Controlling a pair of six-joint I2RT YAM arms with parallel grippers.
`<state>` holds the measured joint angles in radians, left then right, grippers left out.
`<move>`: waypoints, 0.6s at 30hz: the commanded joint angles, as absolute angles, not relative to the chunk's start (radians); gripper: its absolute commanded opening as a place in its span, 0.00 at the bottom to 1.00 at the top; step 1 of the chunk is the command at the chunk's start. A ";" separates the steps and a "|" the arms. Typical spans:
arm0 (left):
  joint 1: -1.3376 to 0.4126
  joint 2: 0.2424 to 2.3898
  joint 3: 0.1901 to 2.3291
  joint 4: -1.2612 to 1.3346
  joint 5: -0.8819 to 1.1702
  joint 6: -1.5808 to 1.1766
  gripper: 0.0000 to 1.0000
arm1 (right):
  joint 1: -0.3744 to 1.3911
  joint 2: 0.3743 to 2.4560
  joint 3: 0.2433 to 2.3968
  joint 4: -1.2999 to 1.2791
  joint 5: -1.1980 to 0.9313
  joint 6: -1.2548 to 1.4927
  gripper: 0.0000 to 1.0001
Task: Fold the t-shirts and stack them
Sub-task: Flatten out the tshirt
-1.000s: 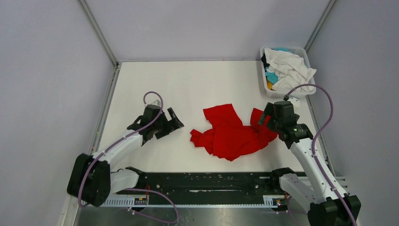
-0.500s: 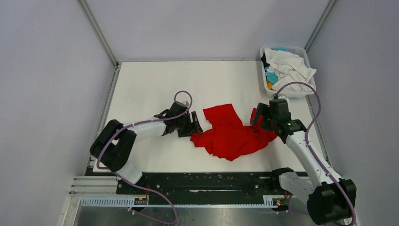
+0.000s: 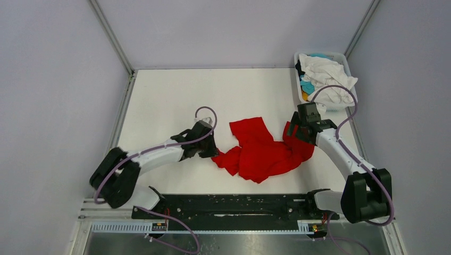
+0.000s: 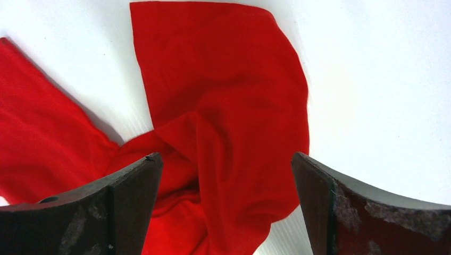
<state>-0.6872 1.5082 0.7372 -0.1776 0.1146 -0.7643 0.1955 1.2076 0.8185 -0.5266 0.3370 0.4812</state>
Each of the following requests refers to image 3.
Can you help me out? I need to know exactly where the red t shirt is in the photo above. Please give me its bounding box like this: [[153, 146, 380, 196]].
[[212, 117, 314, 184]]

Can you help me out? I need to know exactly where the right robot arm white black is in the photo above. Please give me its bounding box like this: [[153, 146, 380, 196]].
[[286, 112, 395, 226]]

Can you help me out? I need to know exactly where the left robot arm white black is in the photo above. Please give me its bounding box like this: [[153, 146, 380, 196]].
[[89, 117, 219, 218]]

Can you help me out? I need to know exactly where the orange garment in basket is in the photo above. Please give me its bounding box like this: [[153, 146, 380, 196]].
[[302, 91, 308, 101]]

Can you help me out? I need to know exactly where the teal garment in basket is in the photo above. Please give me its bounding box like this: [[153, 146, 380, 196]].
[[299, 53, 331, 95]]

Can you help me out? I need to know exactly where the white t shirt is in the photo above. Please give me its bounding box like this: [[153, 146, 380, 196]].
[[298, 53, 358, 108]]

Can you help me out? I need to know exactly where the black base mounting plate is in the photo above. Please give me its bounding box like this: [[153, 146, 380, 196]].
[[131, 194, 331, 232]]

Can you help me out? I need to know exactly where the black garment in basket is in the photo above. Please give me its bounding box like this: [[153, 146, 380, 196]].
[[295, 60, 305, 79]]

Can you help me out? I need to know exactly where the white plastic laundry basket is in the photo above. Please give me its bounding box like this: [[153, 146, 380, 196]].
[[293, 52, 358, 113]]

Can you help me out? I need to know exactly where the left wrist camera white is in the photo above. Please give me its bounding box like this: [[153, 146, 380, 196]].
[[195, 117, 213, 129]]

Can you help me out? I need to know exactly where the white slotted cable duct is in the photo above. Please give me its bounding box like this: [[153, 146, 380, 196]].
[[89, 219, 328, 236]]

